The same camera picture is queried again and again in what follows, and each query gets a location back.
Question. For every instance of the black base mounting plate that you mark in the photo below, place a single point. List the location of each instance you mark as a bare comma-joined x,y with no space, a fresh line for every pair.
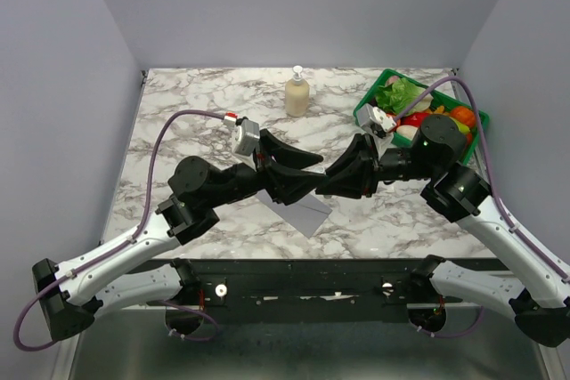
304,291

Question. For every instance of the pink toy onion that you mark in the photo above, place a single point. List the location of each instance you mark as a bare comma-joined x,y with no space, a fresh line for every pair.
392,80

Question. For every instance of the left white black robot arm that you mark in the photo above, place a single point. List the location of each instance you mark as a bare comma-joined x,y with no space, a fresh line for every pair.
73,293

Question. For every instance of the yellow toy pepper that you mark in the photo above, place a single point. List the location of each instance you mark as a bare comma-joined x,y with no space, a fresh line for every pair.
440,110

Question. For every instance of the beige soap pump bottle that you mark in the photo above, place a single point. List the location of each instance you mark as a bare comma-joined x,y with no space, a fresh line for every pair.
297,93

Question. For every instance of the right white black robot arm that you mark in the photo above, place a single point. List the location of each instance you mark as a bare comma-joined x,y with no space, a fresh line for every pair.
536,299

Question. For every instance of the red toy pepper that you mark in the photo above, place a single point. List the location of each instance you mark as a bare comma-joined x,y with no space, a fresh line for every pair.
415,119

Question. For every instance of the green toy pear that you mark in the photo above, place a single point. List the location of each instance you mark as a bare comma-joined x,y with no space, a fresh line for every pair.
464,129

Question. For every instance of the white toy radish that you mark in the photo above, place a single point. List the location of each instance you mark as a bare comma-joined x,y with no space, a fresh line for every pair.
407,131

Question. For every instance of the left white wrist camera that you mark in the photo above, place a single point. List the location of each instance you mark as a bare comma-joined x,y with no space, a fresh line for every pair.
245,137

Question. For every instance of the green toy lettuce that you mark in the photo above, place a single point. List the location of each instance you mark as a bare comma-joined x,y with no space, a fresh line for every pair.
397,97

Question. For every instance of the green plastic basket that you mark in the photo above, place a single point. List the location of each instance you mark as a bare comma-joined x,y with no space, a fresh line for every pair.
432,101

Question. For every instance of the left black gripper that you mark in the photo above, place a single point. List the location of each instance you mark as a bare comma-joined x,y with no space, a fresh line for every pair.
282,181

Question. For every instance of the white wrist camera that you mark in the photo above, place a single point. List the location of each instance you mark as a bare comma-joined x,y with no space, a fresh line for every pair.
245,137
378,124

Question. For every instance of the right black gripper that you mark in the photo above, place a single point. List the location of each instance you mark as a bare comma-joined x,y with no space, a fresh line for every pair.
359,153

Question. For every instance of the orange toy tomato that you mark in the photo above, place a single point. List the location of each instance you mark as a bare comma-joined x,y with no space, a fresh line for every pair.
464,115

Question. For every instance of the grey envelope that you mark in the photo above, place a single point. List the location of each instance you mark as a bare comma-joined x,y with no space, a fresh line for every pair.
305,215

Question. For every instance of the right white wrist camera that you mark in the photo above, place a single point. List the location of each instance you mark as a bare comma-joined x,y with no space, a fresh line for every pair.
378,124

